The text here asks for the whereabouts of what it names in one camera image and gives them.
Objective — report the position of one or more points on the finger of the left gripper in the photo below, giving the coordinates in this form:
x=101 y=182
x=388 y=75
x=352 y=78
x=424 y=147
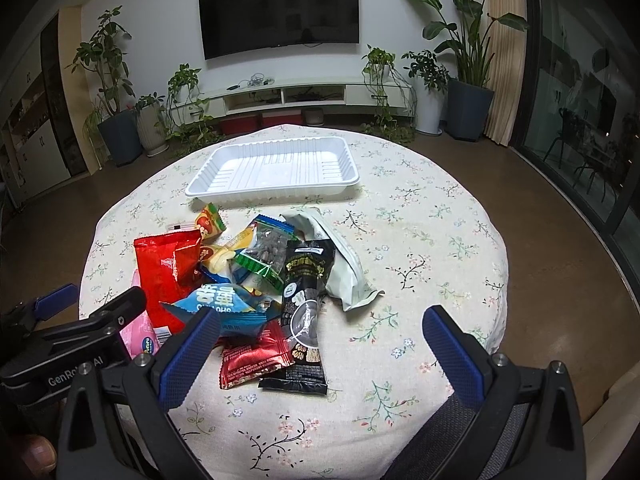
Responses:
x=106 y=323
x=55 y=302

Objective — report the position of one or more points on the plant in white pot left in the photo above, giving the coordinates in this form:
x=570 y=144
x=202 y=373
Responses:
x=150 y=127

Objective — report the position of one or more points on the floral white tablecloth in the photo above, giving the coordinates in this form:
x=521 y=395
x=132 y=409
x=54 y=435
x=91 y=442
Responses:
x=422 y=239

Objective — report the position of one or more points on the trailing plant on console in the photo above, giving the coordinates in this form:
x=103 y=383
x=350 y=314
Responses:
x=189 y=124
x=394 y=98

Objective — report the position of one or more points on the tall plant dark pot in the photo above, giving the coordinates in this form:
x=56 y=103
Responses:
x=104 y=56
x=468 y=98

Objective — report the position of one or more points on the pink snack packet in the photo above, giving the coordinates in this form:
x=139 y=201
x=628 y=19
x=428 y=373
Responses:
x=139 y=336

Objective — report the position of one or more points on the trailing plant on console left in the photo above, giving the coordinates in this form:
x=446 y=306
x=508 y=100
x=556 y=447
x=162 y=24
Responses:
x=189 y=124

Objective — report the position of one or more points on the large red snack bag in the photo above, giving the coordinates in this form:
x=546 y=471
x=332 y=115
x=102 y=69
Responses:
x=167 y=270

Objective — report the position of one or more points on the clear green nut bag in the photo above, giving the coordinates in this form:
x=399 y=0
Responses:
x=264 y=254

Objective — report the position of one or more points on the red yellow small packet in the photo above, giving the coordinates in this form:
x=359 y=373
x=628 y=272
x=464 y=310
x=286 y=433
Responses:
x=209 y=222

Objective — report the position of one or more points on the blue yellow chip bag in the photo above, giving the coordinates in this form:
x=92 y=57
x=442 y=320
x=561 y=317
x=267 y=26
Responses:
x=217 y=261

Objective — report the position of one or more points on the white tv console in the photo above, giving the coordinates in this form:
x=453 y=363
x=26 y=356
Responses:
x=288 y=100

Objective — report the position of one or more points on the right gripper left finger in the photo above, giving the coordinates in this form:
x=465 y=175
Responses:
x=154 y=385

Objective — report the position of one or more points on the beige curtain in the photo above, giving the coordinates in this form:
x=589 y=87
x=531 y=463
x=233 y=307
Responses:
x=506 y=71

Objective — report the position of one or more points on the black snack bag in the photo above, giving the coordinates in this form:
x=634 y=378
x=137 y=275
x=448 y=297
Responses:
x=306 y=270

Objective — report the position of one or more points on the small red foil packet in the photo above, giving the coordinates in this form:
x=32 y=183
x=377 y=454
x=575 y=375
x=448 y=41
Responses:
x=267 y=353

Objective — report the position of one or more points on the blue white snack bag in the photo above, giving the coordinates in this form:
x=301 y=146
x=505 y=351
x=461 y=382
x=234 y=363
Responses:
x=241 y=312

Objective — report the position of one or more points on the pale green white bag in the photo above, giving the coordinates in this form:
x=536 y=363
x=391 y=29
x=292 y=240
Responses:
x=347 y=281

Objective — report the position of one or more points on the tall plant dark pot right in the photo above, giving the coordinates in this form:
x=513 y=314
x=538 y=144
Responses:
x=468 y=98

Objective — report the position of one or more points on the tall plant dark pot left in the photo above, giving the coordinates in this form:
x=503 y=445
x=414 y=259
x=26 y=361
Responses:
x=104 y=56

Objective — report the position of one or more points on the glass sliding door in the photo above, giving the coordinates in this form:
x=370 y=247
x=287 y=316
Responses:
x=578 y=121

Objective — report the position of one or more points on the wall mounted black television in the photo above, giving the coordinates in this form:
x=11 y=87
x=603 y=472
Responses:
x=235 y=26

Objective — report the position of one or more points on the white plastic tray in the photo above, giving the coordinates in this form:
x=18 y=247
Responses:
x=287 y=168

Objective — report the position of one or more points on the person's left hand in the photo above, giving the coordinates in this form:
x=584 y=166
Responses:
x=39 y=456

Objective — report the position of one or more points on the trailing plant on console right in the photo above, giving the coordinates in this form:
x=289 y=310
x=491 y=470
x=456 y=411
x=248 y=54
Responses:
x=394 y=98

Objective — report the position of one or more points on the white cabinet left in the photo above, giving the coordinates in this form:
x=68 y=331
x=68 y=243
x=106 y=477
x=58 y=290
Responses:
x=31 y=159

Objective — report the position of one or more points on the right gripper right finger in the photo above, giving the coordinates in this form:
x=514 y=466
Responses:
x=471 y=370

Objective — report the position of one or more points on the plant in white pot right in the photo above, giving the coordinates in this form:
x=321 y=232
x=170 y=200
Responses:
x=430 y=84

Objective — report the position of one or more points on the plant in white pot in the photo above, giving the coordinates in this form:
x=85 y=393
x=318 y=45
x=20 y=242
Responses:
x=430 y=84
x=150 y=127

